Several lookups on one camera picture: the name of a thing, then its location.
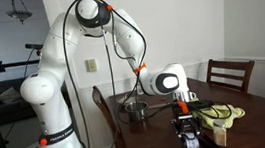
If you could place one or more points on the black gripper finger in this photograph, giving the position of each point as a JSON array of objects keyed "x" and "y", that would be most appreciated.
[
  {"x": 179, "y": 135},
  {"x": 198, "y": 128}
]

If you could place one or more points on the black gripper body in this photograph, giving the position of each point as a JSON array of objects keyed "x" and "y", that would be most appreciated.
[{"x": 186, "y": 121}]

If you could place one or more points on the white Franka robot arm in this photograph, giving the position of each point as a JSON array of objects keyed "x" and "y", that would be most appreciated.
[{"x": 50, "y": 93}]

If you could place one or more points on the glass spice jar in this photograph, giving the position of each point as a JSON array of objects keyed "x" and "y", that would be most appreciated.
[{"x": 220, "y": 134}]

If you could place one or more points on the light green waffle cloth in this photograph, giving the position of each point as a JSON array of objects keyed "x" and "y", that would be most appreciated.
[{"x": 234, "y": 112}]

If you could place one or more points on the glass pot lid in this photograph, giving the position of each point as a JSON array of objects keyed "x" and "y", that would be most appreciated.
[{"x": 123, "y": 99}]

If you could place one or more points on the dark wooden slat chair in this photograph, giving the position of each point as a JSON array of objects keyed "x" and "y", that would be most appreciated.
[{"x": 229, "y": 64}]

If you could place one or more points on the dark wooden round-back chair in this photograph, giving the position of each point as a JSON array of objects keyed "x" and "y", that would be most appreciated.
[{"x": 104, "y": 110}]

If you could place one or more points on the dark couch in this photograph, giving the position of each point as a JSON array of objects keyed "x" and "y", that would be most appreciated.
[{"x": 12, "y": 109}]

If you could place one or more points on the grey couch pillow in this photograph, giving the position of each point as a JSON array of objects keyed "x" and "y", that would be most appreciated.
[{"x": 9, "y": 95}]

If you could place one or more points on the hanging ceiling lamp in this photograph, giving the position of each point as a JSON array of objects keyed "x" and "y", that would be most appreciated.
[{"x": 19, "y": 13}]

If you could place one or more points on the beige wall switch plate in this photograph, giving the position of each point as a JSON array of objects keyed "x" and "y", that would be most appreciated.
[{"x": 91, "y": 65}]

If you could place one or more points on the black camera boom stand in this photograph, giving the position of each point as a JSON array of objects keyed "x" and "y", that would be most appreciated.
[{"x": 7, "y": 65}]

